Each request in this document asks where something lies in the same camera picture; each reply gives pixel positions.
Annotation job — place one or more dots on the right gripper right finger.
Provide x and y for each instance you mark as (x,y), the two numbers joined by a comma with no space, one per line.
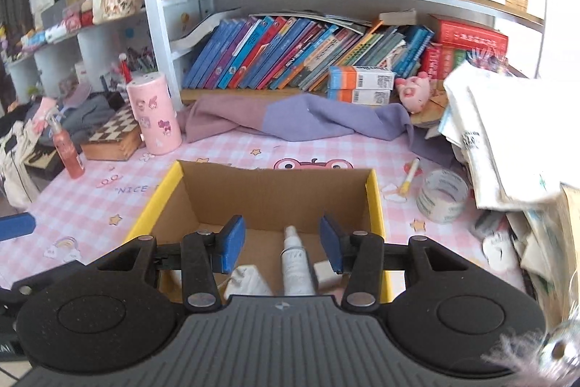
(360,255)

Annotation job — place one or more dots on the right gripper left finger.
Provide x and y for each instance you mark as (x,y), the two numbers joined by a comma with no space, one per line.
(205,254)

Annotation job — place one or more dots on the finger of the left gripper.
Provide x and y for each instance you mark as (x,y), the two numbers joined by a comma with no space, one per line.
(17,225)

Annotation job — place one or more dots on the white small box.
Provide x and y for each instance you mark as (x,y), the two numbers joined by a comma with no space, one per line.
(246,280)

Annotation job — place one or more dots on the white dropper bottle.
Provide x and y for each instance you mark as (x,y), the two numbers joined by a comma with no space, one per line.
(296,269)

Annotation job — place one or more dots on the white charger plug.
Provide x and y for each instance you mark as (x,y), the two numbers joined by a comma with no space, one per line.
(326,277)

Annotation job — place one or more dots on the white tote bag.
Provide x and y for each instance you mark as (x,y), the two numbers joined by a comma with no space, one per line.
(16,146)

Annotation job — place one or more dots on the yellow cardboard box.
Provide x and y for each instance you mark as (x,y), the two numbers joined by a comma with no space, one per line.
(204,196)

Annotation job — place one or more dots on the yellow marker pen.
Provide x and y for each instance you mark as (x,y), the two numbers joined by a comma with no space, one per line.
(413,168)

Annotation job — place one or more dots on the pink spray bottle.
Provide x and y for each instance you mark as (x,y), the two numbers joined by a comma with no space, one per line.
(64,145)

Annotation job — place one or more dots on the clear tape roll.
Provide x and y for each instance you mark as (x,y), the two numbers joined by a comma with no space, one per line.
(442,197)

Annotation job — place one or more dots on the pink glove on clothes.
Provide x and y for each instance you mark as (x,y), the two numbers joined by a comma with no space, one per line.
(43,112)

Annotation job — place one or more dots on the grey clothing pile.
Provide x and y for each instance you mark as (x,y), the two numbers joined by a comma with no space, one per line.
(80,123)

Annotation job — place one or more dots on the wooden chess board box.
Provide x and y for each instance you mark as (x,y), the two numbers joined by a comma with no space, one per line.
(117,140)

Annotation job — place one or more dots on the purple pink cloth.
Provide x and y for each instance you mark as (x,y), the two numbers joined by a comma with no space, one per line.
(305,117)

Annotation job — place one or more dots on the orange white box lower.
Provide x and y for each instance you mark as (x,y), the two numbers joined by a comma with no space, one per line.
(369,97)

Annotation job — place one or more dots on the orange white box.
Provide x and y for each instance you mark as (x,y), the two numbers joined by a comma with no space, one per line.
(364,78)
(369,97)

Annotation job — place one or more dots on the pink cylinder container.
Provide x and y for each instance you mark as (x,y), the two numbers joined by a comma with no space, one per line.
(154,111)

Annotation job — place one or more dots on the pink pig plush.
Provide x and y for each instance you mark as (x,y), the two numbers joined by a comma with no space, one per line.
(415,92)

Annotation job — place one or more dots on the orange white box upper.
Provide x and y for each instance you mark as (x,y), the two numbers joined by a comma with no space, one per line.
(364,78)

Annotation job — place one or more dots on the stack of old books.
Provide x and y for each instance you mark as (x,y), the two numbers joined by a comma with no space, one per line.
(542,243)

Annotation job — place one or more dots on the white paper pile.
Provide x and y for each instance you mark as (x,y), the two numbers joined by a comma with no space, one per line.
(520,136)

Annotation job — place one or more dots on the white bookshelf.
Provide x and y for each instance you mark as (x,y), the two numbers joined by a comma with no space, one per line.
(162,22)

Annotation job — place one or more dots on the red thick dictionary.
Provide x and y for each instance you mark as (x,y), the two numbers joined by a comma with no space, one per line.
(467,35)

